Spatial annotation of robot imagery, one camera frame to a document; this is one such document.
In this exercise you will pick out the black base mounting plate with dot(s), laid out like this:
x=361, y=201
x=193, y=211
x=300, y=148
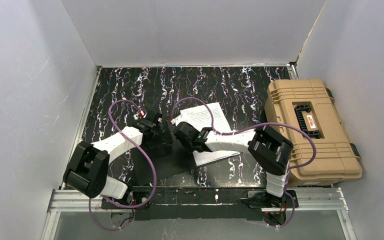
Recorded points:
x=250, y=203

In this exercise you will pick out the beige file folder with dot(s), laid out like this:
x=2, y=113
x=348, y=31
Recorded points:
x=173, y=159

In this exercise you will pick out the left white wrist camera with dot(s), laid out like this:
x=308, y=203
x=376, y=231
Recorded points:
x=153, y=117

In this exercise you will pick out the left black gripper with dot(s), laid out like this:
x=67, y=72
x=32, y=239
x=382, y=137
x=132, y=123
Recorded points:
x=160, y=133

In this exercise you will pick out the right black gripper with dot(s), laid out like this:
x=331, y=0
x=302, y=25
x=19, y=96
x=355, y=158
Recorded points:
x=181, y=130

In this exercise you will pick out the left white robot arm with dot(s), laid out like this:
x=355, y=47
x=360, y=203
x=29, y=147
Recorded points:
x=87, y=169

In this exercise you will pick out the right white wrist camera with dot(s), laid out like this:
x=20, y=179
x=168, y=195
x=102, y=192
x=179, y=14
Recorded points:
x=175, y=121

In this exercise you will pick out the tan plastic tool case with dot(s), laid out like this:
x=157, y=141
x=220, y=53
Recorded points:
x=308, y=105

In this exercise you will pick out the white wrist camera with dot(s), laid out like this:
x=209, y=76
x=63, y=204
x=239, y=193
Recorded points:
x=175, y=121
x=153, y=117

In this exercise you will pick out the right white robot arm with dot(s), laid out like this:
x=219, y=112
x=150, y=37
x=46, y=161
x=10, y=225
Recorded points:
x=264, y=144

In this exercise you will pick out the aluminium frame rail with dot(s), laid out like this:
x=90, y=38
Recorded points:
x=309, y=198

